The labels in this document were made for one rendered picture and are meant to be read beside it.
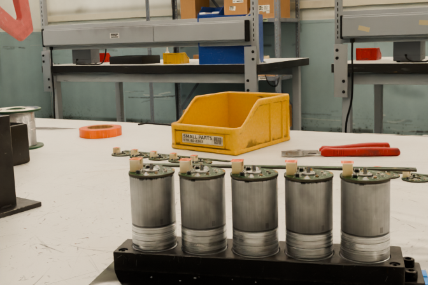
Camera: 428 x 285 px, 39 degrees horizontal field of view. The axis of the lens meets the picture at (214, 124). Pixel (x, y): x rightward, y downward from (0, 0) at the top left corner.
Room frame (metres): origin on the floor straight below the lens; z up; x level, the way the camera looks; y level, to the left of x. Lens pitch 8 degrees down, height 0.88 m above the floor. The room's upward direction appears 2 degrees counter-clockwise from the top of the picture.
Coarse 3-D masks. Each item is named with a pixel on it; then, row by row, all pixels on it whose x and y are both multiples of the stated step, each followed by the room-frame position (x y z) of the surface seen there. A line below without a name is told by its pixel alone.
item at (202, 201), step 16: (224, 176) 0.31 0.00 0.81; (192, 192) 0.30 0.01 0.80; (208, 192) 0.30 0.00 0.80; (224, 192) 0.31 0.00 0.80; (192, 208) 0.30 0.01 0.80; (208, 208) 0.30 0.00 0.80; (224, 208) 0.31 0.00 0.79; (192, 224) 0.30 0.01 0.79; (208, 224) 0.30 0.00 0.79; (224, 224) 0.31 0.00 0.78; (192, 240) 0.30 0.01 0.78; (208, 240) 0.30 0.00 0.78; (224, 240) 0.31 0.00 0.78
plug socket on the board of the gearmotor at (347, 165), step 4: (344, 160) 0.30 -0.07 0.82; (344, 164) 0.29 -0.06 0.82; (348, 164) 0.29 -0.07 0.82; (352, 164) 0.29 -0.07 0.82; (344, 168) 0.29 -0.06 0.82; (348, 168) 0.29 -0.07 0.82; (352, 168) 0.29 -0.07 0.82; (344, 172) 0.29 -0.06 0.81; (348, 172) 0.29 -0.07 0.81; (352, 172) 0.29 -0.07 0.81
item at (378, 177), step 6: (342, 174) 0.30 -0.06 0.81; (354, 174) 0.29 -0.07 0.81; (378, 174) 0.29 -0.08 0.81; (384, 174) 0.29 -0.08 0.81; (348, 180) 0.29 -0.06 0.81; (354, 180) 0.28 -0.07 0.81; (360, 180) 0.28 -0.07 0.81; (366, 180) 0.28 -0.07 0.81; (372, 180) 0.28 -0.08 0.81; (378, 180) 0.28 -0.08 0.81; (384, 180) 0.28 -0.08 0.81
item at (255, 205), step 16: (240, 192) 0.30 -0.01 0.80; (256, 192) 0.29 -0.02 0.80; (272, 192) 0.30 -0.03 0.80; (240, 208) 0.30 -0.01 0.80; (256, 208) 0.29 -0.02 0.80; (272, 208) 0.30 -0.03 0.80; (240, 224) 0.30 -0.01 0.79; (256, 224) 0.29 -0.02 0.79; (272, 224) 0.30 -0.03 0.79; (240, 240) 0.30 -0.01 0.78; (256, 240) 0.29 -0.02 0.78; (272, 240) 0.30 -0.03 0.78; (256, 256) 0.29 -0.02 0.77
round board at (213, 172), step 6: (192, 168) 0.32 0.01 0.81; (198, 168) 0.32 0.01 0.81; (210, 168) 0.32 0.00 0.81; (216, 168) 0.32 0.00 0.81; (180, 174) 0.31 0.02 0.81; (186, 174) 0.31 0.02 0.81; (192, 174) 0.31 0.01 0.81; (204, 174) 0.31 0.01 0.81; (210, 174) 0.31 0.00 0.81; (216, 174) 0.31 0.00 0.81; (222, 174) 0.31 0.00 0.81
